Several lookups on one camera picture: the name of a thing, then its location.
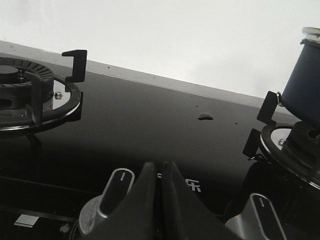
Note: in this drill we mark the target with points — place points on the black burner head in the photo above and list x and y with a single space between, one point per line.
303 146
24 87

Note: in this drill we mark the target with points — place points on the black glass gas stove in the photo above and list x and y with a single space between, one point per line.
128 119

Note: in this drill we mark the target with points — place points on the black left burner head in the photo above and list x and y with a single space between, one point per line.
24 87

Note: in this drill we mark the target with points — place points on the black pot support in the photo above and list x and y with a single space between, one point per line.
266 145
66 99

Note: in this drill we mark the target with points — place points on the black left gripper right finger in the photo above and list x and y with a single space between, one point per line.
185 216

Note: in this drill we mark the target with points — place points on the black right burner head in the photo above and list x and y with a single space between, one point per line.
303 146

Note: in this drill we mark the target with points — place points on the silver right stove knob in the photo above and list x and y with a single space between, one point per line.
257 221

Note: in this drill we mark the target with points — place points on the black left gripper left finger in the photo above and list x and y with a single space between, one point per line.
133 218

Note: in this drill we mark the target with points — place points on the dark blue cooking pot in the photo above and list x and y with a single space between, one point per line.
301 95

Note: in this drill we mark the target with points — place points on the silver stove knob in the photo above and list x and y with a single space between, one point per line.
257 221
99 208

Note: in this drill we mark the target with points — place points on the black right pot support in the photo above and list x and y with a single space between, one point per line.
266 145

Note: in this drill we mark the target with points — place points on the black left pot support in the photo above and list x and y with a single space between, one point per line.
66 99

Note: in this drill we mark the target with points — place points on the silver left stove knob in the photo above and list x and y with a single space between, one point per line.
99 208

